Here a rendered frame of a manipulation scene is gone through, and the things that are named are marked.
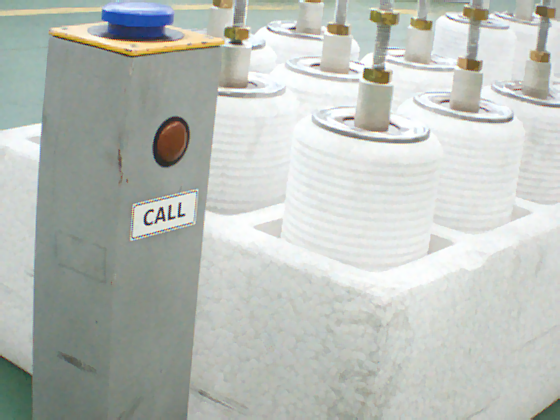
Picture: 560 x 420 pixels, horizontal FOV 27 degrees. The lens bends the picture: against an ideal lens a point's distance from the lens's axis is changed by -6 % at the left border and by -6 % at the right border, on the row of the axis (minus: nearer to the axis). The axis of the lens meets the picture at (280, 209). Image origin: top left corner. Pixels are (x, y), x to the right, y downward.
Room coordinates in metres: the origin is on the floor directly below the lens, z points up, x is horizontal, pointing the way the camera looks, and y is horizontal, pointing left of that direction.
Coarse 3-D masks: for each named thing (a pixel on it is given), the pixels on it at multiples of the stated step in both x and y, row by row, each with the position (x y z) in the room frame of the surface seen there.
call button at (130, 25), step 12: (108, 12) 0.61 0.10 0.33; (120, 12) 0.61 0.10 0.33; (132, 12) 0.61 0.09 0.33; (144, 12) 0.61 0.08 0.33; (156, 12) 0.61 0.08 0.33; (168, 12) 0.62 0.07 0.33; (108, 24) 0.62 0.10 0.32; (120, 24) 0.61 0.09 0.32; (132, 24) 0.61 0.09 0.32; (144, 24) 0.61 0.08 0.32; (156, 24) 0.61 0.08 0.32; (168, 24) 0.62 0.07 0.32; (132, 36) 0.61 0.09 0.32; (144, 36) 0.61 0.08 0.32; (156, 36) 0.62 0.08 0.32
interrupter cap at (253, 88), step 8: (248, 80) 0.82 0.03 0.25; (256, 80) 0.82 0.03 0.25; (264, 80) 0.82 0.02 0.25; (272, 80) 0.83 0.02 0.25; (280, 80) 0.82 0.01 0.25; (224, 88) 0.78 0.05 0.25; (248, 88) 0.80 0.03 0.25; (256, 88) 0.79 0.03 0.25; (264, 88) 0.79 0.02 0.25; (272, 88) 0.80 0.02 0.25; (280, 88) 0.80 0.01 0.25; (232, 96) 0.77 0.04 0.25; (240, 96) 0.77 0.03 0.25; (248, 96) 0.77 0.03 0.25; (256, 96) 0.78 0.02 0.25; (264, 96) 0.78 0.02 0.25; (272, 96) 0.78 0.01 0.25
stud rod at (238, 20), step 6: (240, 0) 0.80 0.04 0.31; (246, 0) 0.80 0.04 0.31; (234, 6) 0.80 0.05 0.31; (240, 6) 0.80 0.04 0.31; (246, 6) 0.81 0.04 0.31; (234, 12) 0.80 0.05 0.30; (240, 12) 0.80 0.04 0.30; (246, 12) 0.81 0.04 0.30; (234, 18) 0.80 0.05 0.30; (240, 18) 0.80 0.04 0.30; (234, 24) 0.80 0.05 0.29; (240, 24) 0.80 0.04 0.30; (228, 42) 0.81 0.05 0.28; (234, 42) 0.80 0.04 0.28; (240, 42) 0.80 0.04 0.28
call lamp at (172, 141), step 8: (168, 128) 0.60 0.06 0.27; (176, 128) 0.60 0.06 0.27; (184, 128) 0.61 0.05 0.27; (160, 136) 0.60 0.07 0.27; (168, 136) 0.60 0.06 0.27; (176, 136) 0.60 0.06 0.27; (184, 136) 0.61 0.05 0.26; (160, 144) 0.59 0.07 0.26; (168, 144) 0.60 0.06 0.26; (176, 144) 0.60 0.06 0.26; (184, 144) 0.61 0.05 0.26; (160, 152) 0.60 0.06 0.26; (168, 152) 0.60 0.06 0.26; (176, 152) 0.60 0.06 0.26; (168, 160) 0.60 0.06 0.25
